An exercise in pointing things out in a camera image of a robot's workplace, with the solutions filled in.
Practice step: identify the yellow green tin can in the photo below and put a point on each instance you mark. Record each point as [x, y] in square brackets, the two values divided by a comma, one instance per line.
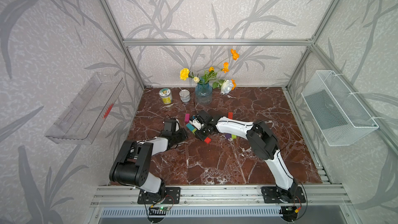
[166, 96]

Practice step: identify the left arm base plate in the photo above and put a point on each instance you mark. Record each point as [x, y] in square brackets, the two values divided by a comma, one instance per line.
[167, 195]

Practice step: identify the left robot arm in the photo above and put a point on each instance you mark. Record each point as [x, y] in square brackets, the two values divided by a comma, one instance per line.
[132, 164]

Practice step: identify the right circuit board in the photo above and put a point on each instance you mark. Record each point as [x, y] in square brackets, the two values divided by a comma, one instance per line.
[289, 213]

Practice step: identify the teal block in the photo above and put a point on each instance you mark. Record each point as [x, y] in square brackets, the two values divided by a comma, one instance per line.
[190, 126]

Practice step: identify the yellow orange flower bouquet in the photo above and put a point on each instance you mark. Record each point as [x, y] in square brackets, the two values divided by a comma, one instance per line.
[211, 76]

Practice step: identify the blue glass vase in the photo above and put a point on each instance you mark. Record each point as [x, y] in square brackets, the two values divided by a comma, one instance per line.
[203, 94]

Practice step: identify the white wire mesh basket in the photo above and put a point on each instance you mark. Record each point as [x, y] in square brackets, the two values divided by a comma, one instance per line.
[340, 116]

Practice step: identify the aluminium frame post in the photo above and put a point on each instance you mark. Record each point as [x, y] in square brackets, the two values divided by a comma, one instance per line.
[108, 14]

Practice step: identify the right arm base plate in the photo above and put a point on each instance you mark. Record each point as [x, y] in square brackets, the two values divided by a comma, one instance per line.
[273, 194]

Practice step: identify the magenta block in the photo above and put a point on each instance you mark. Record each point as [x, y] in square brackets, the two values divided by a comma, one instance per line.
[186, 118]

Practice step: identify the clear plastic wall shelf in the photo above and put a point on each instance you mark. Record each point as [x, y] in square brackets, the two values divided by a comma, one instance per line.
[80, 123]

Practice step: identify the left circuit board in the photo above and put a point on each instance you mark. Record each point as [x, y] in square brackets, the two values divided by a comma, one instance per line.
[159, 210]

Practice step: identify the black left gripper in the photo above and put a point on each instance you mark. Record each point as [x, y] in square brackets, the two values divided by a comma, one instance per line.
[184, 135]

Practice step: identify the small red block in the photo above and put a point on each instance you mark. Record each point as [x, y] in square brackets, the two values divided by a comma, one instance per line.
[207, 140]

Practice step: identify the circuit board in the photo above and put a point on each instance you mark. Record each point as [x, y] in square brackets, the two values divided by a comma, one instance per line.
[159, 210]
[289, 213]

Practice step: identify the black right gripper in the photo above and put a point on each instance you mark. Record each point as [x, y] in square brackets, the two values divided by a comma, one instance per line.
[200, 137]

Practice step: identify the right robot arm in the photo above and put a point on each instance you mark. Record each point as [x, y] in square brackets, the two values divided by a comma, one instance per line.
[263, 143]

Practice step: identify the white tin can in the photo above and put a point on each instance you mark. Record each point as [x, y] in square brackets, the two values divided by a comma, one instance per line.
[185, 95]

